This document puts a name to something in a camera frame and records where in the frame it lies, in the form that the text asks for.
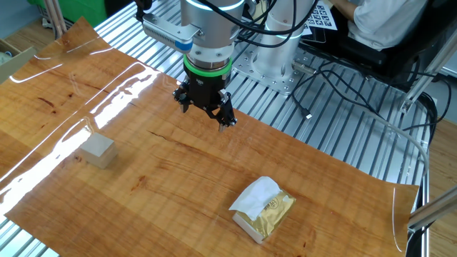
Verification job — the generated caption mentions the slanted aluminium profile post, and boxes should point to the slanted aluminium profile post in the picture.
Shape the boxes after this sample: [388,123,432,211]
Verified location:
[397,26,457,114]

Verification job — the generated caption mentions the wooden sticks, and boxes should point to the wooden sticks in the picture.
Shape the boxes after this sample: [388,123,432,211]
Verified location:
[41,0,69,39]

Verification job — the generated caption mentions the gold tissue pack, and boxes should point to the gold tissue pack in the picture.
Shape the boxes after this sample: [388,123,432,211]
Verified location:
[228,175,297,246]

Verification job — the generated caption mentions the person in white shirt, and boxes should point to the person in white shirt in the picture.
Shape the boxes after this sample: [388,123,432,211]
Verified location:
[328,0,429,51]

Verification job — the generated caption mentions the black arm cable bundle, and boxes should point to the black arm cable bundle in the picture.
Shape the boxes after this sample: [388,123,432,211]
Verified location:
[198,0,321,49]

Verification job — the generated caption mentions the small grey block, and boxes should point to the small grey block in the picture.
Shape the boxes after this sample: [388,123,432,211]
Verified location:
[79,132,119,170]

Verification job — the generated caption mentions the clear plastic tube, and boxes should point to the clear plastic tube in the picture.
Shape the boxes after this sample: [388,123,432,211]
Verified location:
[351,109,431,176]

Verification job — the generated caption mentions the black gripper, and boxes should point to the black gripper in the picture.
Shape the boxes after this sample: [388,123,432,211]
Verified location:
[172,68,238,133]

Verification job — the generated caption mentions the long black cable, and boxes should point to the long black cable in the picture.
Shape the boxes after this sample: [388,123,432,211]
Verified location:
[316,60,453,132]

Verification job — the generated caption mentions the printed marker tag sheet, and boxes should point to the printed marker tag sheet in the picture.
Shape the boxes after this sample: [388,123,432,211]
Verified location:
[301,1,338,37]

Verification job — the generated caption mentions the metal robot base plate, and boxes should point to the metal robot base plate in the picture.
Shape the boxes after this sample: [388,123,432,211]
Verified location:
[231,45,319,97]

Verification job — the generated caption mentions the wood grain mat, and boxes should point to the wood grain mat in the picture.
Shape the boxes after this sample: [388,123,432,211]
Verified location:
[0,16,420,257]

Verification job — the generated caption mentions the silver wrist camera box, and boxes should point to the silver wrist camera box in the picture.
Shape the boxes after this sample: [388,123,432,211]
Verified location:
[141,13,201,55]

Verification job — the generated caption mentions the black USB cable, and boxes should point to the black USB cable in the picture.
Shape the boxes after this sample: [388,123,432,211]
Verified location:
[289,69,324,121]

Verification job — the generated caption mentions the aluminium profile bar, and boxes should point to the aluminium profile bar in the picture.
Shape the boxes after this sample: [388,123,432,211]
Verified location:
[406,184,457,233]

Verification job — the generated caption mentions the black table edge cable bundle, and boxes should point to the black table edge cable bundle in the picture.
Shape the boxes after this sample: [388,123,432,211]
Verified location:
[404,91,439,257]

